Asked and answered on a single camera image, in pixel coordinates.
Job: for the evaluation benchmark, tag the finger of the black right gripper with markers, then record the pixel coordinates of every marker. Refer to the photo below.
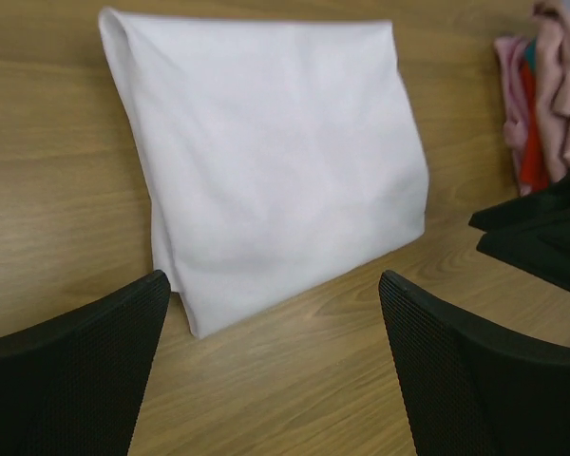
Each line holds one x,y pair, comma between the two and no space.
552,199
540,247

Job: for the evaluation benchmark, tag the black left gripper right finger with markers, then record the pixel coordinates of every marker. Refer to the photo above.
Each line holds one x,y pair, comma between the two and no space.
470,386

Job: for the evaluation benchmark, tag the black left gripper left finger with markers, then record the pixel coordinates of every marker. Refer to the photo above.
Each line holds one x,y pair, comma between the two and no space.
74,385

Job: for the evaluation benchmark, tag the white t shirt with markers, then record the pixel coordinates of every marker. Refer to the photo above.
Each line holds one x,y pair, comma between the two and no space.
277,155

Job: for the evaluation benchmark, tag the red folded t shirt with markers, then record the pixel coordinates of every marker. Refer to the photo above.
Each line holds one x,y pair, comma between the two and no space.
534,173

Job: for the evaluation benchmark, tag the pink folded t shirt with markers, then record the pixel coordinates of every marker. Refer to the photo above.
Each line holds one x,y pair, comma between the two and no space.
552,77

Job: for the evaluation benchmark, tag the teal folded t shirt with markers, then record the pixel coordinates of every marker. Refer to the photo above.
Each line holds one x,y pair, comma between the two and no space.
530,55

